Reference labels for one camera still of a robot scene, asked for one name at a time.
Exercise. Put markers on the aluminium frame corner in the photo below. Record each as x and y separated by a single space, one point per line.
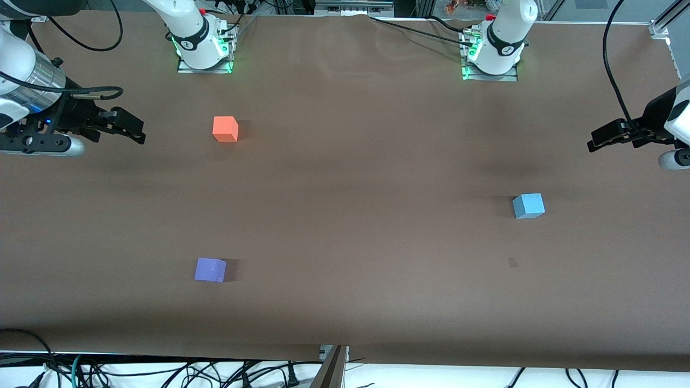
660 27

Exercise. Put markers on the brown table cover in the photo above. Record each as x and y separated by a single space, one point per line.
377 242

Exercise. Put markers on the small orange object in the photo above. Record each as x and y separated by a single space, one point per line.
454 6

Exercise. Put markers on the grey power strip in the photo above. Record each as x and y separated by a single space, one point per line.
353 6

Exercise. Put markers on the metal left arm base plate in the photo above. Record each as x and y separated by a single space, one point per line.
469 73

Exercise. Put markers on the blue block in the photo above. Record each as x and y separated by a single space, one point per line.
528 206

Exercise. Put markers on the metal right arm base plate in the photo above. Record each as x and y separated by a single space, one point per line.
226 59

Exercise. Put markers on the orange block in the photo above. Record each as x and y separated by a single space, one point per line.
225 129

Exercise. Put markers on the purple block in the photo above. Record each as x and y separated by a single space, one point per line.
210 269

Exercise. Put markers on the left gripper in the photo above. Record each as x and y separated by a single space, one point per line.
653 117

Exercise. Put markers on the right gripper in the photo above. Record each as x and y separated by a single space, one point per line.
77 113

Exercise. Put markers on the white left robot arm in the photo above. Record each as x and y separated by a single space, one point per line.
506 32

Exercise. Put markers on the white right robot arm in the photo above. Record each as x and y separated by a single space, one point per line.
191 27

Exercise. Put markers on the aluminium profile bar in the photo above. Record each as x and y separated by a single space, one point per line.
331 374

